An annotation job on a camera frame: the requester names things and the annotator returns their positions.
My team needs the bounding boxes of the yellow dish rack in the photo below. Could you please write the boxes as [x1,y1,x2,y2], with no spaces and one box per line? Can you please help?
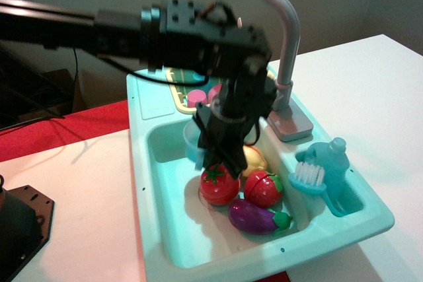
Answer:
[165,67,215,114]

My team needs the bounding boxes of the purple toy eggplant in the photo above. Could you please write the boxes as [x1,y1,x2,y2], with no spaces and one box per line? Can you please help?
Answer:
[228,199,293,235]

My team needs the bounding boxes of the red toy tomato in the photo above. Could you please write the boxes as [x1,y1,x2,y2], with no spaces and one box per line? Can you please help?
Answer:
[199,164,241,206]

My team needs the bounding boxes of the brown cardboard box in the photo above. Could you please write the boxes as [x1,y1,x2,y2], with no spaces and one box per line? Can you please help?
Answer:
[18,69,87,122]

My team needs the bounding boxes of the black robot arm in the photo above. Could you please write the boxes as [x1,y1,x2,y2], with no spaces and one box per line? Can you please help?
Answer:
[1,0,276,178]

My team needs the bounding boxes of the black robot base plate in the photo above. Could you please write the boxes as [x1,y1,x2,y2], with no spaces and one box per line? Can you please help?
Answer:
[1,177,55,281]

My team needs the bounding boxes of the red toy strawberry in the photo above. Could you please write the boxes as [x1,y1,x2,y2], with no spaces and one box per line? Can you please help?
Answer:
[244,170,284,208]

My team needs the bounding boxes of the small blue toy cup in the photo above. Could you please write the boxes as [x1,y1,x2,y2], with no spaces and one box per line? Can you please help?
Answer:
[193,73,206,81]

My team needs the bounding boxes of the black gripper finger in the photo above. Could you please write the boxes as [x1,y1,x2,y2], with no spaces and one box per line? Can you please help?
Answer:
[202,149,215,168]
[222,160,248,180]

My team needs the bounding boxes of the red cloth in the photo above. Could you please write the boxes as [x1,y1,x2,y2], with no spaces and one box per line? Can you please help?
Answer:
[1,100,129,162]

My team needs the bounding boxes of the teal toy sink unit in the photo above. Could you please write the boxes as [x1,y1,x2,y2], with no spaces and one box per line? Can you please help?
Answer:
[127,76,395,281]

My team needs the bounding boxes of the translucent blue plastic cup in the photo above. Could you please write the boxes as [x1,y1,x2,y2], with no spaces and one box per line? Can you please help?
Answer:
[182,120,205,170]

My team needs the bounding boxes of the light pink toy cup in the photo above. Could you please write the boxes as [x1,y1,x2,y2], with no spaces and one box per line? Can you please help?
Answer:
[186,89,208,108]

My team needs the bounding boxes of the black power cord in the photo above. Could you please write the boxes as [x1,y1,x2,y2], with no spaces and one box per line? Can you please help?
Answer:
[71,47,80,111]

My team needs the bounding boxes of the yellow toy lemon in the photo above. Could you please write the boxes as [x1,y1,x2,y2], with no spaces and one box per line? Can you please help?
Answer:
[242,145,268,177]

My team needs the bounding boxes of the teal soap bottle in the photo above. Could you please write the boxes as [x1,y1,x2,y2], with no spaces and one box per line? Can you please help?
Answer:
[298,137,350,203]

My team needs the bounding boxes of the grey toy faucet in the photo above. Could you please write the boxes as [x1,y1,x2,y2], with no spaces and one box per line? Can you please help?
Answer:
[263,0,313,142]

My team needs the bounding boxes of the teal dish brush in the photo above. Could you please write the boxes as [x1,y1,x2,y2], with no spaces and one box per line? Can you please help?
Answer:
[288,162,346,217]

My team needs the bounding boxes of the magenta toy bowl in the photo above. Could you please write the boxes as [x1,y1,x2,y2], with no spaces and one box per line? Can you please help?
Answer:
[208,84,222,103]

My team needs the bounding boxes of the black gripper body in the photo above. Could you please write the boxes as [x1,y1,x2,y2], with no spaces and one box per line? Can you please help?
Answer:
[194,60,276,163]

